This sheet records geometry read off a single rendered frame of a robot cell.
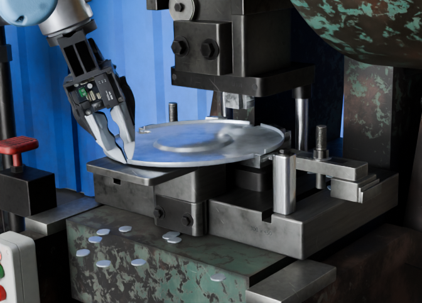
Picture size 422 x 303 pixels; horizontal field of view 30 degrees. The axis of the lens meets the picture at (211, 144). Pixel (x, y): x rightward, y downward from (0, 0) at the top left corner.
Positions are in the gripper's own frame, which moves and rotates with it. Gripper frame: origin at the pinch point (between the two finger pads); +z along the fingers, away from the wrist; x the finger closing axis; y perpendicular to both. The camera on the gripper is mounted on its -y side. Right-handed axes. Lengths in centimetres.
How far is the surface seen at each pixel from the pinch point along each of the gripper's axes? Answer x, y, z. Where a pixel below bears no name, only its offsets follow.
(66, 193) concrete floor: -50, -227, 68
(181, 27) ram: 15.1, -11.3, -12.5
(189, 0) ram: 17.9, -12.3, -15.9
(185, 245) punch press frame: 3.1, 0.5, 17.1
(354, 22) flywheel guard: 31.8, 26.3, -11.3
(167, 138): 6.6, -9.9, 3.1
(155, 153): 4.1, -3.1, 2.7
